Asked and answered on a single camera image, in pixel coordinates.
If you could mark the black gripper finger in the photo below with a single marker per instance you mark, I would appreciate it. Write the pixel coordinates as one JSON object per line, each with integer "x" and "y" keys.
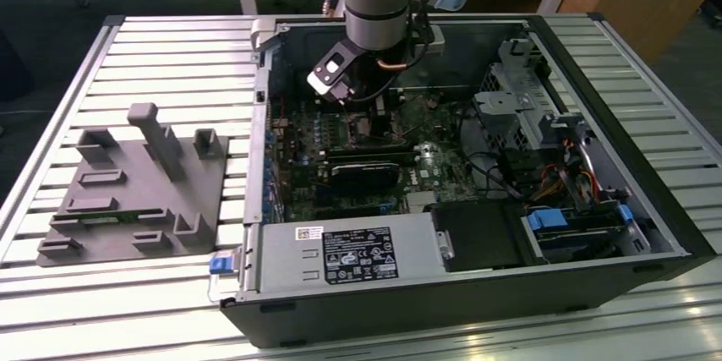
{"x": 374, "y": 122}

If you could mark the silver CPU plate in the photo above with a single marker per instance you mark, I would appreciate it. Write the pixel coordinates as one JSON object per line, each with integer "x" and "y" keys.
{"x": 361, "y": 125}

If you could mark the black CPU socket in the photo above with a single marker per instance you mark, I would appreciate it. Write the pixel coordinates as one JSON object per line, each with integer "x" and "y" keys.
{"x": 356, "y": 139}

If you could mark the black RAM slot bank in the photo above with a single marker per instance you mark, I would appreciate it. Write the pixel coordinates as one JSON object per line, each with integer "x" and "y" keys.
{"x": 373, "y": 154}

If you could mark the black graphics card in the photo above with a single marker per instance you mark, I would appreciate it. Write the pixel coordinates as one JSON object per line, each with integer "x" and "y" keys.
{"x": 366, "y": 175}

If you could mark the green motherboard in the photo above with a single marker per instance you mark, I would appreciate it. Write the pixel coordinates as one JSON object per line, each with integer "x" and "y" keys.
{"x": 447, "y": 179}

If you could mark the small silver heat sink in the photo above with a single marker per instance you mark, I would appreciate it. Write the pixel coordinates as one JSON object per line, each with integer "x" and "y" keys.
{"x": 423, "y": 201}

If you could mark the grey metal drive cage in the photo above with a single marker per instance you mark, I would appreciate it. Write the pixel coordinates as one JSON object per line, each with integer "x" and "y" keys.
{"x": 497, "y": 111}

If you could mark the grey power supply with label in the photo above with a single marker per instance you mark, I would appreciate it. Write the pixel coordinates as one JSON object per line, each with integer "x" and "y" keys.
{"x": 282, "y": 259}

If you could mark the blue disk carrier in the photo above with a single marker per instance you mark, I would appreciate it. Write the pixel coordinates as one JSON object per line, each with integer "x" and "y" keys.
{"x": 548, "y": 219}

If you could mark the blue plug connector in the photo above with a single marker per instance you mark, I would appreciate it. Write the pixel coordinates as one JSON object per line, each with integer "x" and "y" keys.
{"x": 221, "y": 264}

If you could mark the black open PC case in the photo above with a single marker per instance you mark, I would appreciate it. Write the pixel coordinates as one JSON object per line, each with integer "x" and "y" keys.
{"x": 396, "y": 314}

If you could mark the grey plastic parts rack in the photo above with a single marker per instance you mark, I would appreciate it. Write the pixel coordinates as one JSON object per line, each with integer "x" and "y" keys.
{"x": 141, "y": 209}

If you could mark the blue plastic latch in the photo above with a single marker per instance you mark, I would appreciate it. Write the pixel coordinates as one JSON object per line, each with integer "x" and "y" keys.
{"x": 625, "y": 215}

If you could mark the green RAM stick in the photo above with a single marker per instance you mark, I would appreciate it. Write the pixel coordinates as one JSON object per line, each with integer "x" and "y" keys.
{"x": 108, "y": 219}

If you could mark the white wrist camera black face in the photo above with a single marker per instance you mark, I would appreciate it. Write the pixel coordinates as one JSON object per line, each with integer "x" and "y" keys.
{"x": 333, "y": 67}

